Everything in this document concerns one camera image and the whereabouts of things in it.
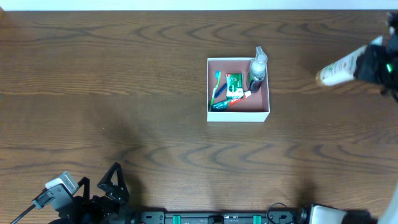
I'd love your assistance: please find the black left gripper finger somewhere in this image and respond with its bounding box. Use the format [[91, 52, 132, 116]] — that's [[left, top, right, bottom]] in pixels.
[[78, 177, 90, 201], [97, 162, 129, 199]]

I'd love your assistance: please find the white lotion tube with leaves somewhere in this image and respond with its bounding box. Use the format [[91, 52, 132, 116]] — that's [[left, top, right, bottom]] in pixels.
[[316, 35, 383, 86]]

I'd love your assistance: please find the clear foam pump bottle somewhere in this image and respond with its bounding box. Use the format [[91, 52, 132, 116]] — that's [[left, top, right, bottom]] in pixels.
[[246, 46, 267, 94]]

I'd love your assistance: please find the red Colgate toothpaste tube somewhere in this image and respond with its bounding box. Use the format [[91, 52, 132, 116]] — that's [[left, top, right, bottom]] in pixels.
[[210, 91, 252, 111]]

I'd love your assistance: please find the green soap bar package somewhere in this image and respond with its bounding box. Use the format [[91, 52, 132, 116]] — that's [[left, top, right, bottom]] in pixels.
[[226, 73, 244, 99]]

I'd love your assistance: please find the green white toothbrush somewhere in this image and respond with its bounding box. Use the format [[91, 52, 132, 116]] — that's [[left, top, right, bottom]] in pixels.
[[210, 70, 221, 107]]

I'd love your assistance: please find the blue disposable razor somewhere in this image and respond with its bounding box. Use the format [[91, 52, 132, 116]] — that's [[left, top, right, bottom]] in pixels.
[[215, 83, 227, 98]]

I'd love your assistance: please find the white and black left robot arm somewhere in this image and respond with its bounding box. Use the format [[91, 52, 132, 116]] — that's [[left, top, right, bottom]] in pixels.
[[49, 162, 140, 224]]

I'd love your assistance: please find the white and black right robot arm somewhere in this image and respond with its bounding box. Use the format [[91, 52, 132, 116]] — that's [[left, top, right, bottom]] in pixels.
[[306, 12, 397, 224]]

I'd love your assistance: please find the white box with pink interior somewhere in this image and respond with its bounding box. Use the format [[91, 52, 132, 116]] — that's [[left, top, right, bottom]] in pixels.
[[206, 57, 271, 122]]

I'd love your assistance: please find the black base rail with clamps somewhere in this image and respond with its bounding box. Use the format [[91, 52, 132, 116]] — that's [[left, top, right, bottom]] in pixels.
[[136, 203, 379, 224]]

